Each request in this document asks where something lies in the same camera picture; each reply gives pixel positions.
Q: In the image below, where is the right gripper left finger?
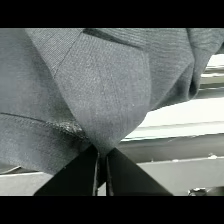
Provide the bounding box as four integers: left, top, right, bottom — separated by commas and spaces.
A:
33, 143, 101, 197

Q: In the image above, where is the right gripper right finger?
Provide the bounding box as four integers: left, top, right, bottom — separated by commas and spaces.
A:
105, 147, 174, 197

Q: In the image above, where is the grey garment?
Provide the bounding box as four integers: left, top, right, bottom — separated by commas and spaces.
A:
0, 28, 224, 176

